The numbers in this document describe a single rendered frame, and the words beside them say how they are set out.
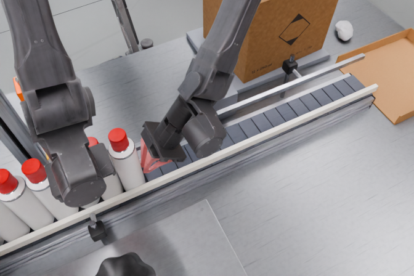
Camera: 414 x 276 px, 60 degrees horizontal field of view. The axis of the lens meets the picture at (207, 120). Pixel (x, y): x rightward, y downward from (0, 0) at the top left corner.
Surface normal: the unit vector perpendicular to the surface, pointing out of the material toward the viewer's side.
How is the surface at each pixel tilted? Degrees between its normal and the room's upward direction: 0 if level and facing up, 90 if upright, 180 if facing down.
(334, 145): 0
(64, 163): 12
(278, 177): 0
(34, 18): 62
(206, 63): 48
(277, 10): 90
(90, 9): 0
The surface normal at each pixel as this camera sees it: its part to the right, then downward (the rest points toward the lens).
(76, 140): 0.16, -0.66
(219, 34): -0.56, -0.16
